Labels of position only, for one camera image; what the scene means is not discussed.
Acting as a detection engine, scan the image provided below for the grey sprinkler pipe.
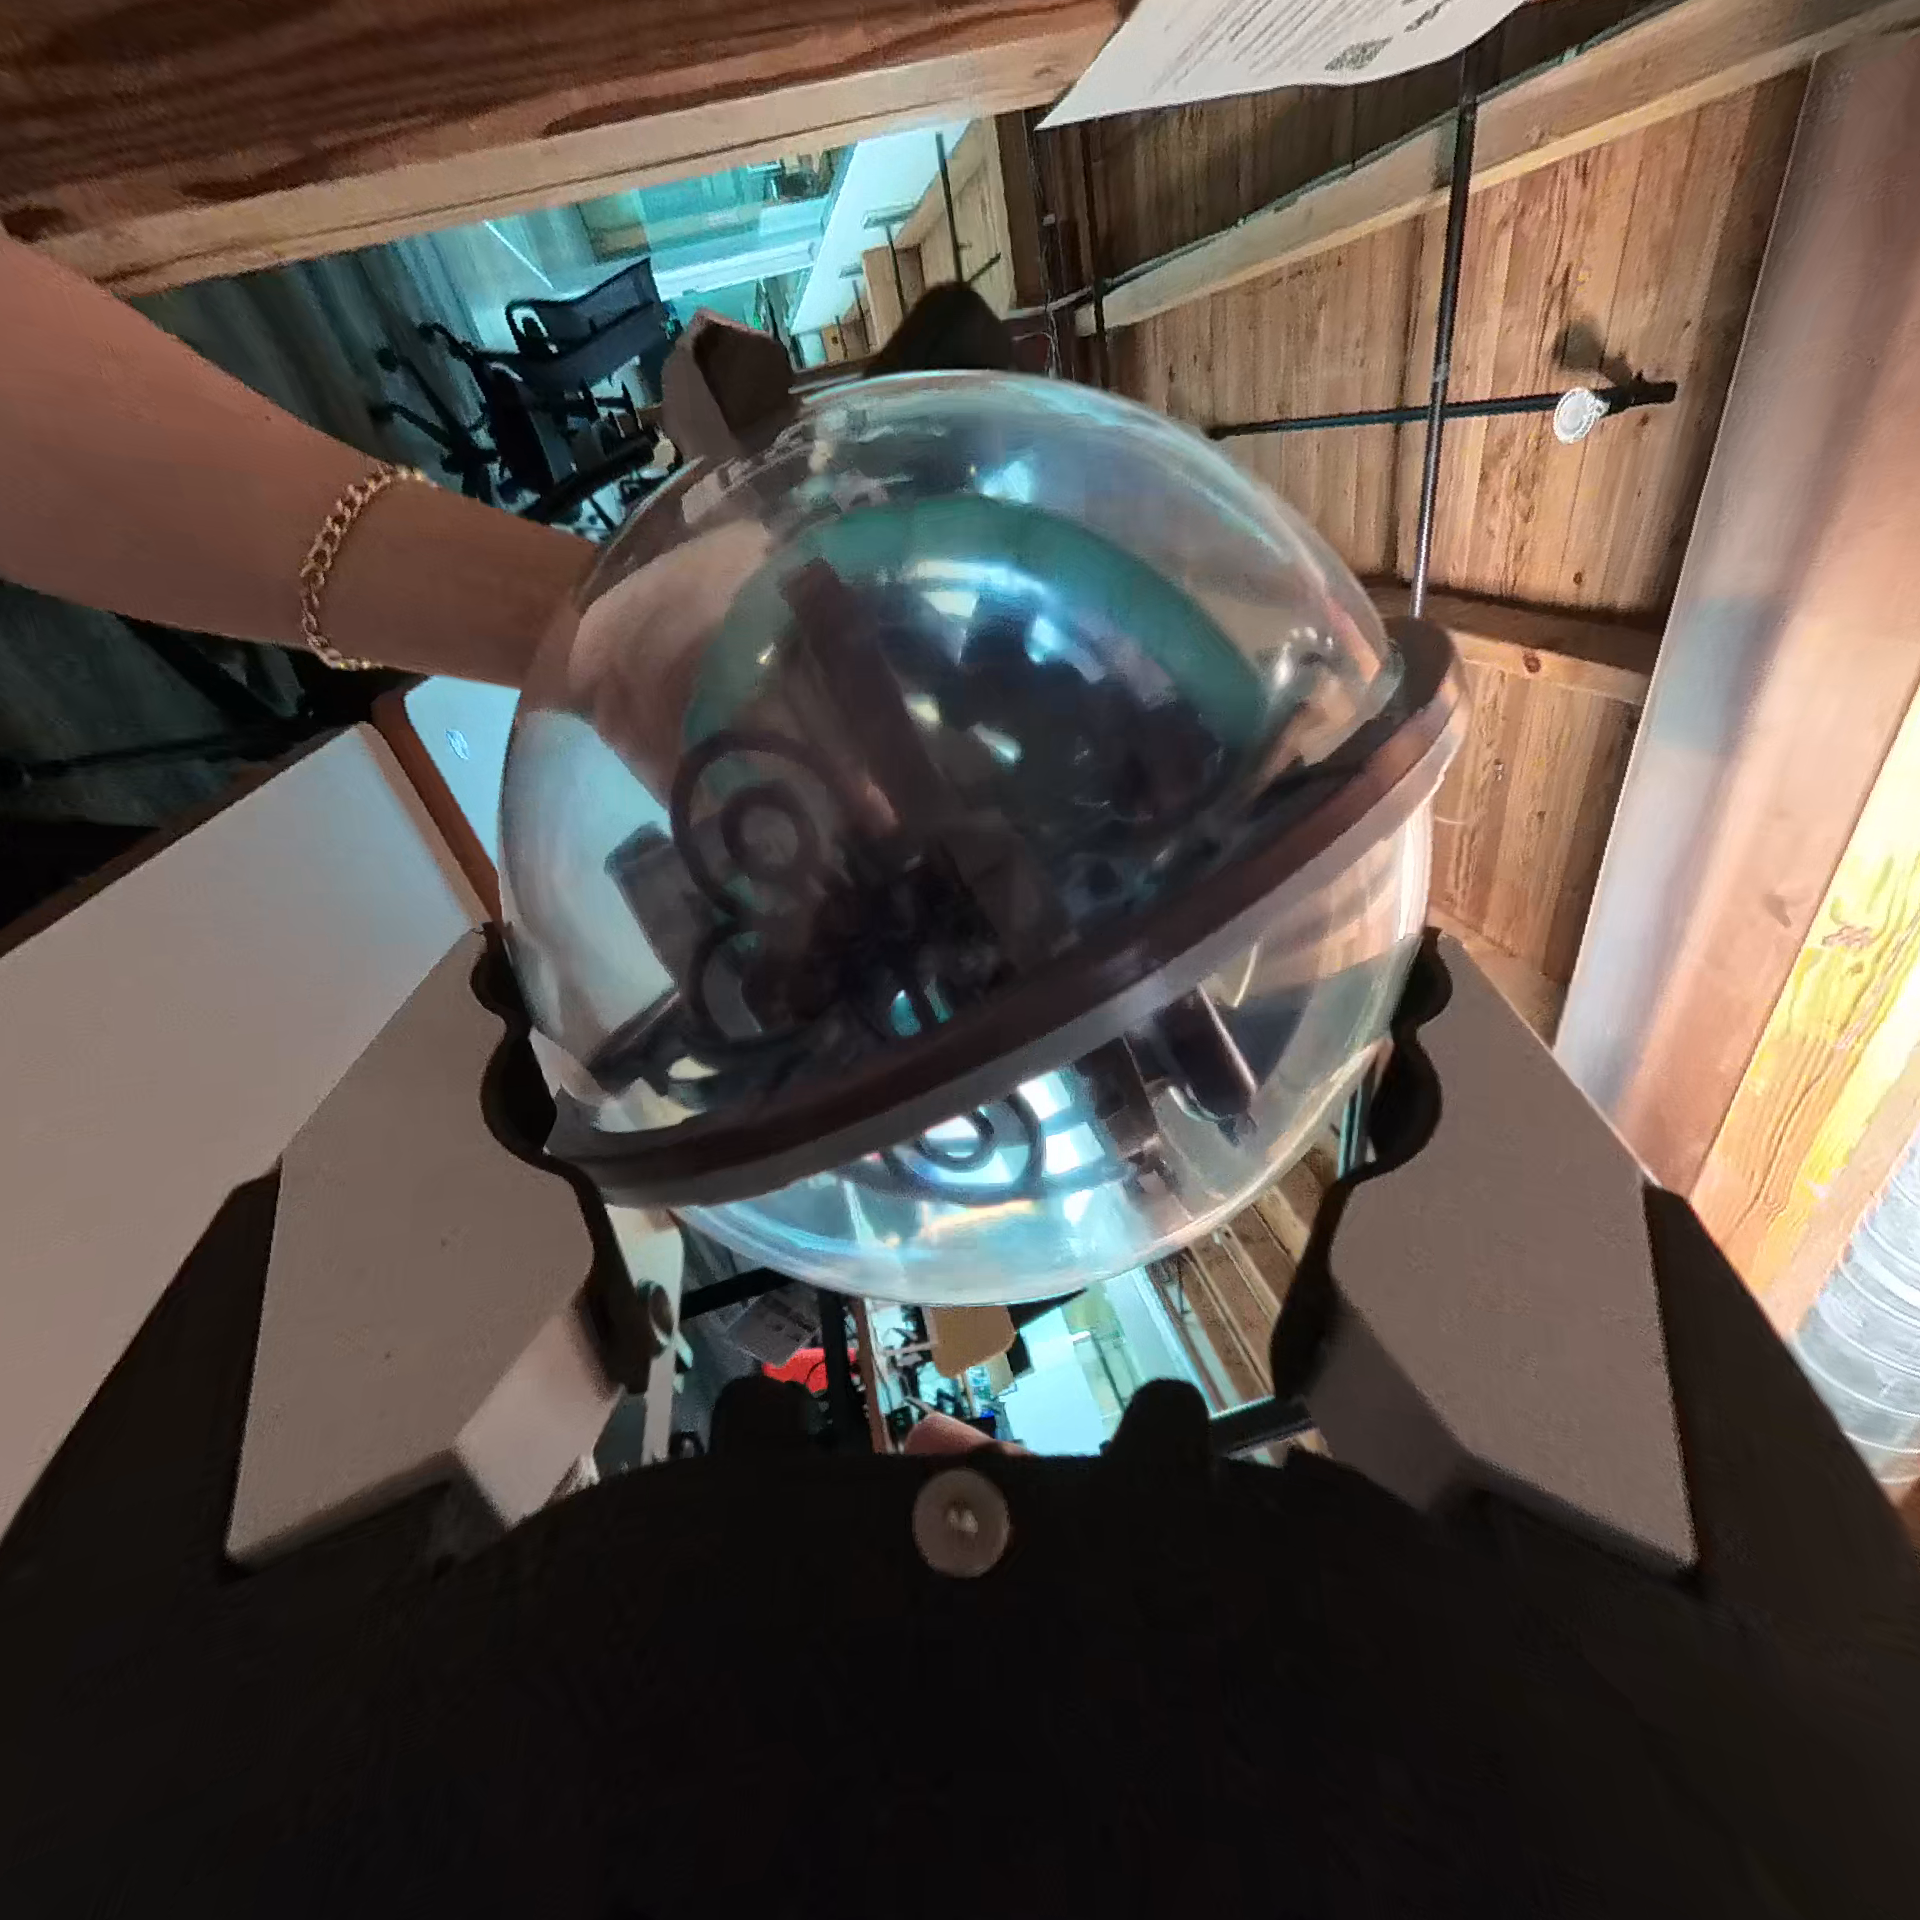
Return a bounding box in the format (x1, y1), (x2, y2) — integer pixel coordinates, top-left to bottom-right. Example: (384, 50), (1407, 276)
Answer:
(1410, 51), (1483, 624)

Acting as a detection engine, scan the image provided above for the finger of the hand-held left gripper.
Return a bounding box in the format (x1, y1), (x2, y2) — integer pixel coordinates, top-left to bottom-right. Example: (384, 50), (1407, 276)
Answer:
(862, 276), (1022, 380)
(661, 305), (799, 471)

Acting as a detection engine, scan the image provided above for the person's left forearm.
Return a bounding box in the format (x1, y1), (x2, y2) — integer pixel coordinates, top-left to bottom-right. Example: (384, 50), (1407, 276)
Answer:
(0, 237), (602, 692)

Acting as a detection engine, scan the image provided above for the black track light rail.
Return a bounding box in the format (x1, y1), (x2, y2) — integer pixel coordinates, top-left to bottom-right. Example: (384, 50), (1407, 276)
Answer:
(1209, 383), (1680, 444)

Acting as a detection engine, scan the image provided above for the clear plastic maze ball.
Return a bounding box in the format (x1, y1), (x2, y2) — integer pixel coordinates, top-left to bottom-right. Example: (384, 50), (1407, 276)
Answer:
(498, 372), (1473, 1306)

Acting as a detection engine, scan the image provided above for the black office chair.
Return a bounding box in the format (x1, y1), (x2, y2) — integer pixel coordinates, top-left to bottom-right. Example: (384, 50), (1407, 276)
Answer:
(377, 255), (677, 530)

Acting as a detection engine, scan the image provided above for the white paper sheet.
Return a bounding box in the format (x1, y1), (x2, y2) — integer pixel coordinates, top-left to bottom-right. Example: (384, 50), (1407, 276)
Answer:
(1034, 0), (1524, 130)

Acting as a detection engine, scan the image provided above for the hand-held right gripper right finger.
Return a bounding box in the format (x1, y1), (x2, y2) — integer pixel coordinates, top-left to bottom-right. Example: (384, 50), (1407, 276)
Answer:
(1273, 930), (1701, 1577)

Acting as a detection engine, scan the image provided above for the gold chain bracelet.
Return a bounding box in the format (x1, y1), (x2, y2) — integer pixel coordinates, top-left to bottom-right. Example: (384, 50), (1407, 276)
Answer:
(299, 464), (439, 673)

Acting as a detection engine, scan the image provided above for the grey metal panel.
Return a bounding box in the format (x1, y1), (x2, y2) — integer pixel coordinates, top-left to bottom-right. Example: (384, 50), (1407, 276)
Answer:
(1551, 28), (1920, 1202)

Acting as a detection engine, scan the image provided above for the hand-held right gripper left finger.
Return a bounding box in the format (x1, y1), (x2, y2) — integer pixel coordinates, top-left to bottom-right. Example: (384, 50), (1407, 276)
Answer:
(226, 927), (663, 1563)

